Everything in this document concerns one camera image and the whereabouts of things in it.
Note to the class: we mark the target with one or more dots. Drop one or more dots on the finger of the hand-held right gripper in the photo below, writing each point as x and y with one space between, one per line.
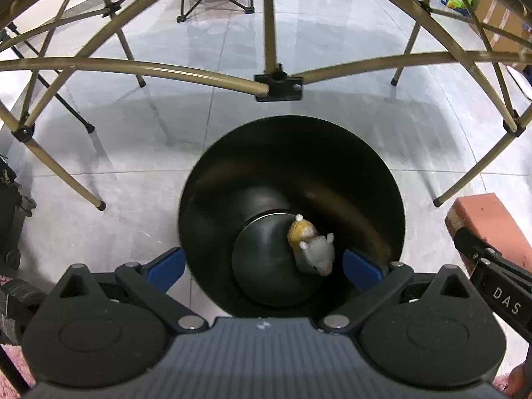
471 247

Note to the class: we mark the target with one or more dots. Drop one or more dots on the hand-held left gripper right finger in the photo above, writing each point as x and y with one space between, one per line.
361 272

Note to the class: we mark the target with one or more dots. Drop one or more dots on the orange sponge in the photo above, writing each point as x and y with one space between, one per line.
486 216

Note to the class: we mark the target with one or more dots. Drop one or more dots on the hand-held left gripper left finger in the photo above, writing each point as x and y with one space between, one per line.
168 268

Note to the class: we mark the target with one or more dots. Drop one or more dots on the black hand trolley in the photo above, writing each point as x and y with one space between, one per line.
16 303

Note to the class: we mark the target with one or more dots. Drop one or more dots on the black round bin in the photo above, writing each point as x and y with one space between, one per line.
249 166

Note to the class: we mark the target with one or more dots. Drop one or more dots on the brown cardboard box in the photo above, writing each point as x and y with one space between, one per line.
498 20

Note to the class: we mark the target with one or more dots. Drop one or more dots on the black suitcase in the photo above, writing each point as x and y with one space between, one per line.
10 216

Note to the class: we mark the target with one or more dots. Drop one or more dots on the tan folding table frame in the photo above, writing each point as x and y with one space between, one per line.
270 29

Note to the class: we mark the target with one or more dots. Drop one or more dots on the grey and yellow mouse toy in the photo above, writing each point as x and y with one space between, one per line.
318 253

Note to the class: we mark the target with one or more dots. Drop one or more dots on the black tripod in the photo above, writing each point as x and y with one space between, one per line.
62 97

